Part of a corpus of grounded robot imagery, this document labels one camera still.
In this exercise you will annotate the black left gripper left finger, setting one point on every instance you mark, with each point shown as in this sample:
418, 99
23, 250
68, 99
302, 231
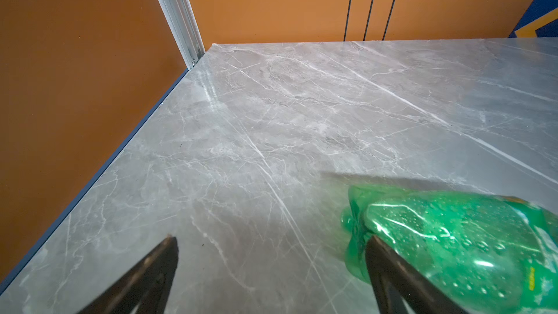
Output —
146, 287

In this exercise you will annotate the aluminium corner post left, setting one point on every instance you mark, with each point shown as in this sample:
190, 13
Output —
184, 28

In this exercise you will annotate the green sprite bottle far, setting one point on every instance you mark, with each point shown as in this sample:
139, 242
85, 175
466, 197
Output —
490, 254

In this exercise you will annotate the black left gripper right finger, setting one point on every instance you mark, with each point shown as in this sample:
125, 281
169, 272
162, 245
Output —
397, 284

